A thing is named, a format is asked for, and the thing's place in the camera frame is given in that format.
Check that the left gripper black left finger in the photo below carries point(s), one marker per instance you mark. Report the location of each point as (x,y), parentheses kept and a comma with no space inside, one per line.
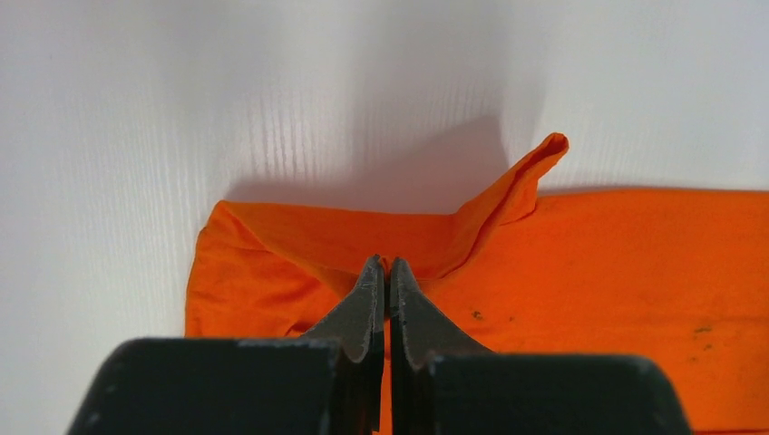
(325,381)

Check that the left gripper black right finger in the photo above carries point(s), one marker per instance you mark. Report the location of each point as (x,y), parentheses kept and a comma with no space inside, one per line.
(445,382)

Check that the orange t shirt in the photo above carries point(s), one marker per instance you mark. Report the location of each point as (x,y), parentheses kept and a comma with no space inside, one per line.
(677,275)

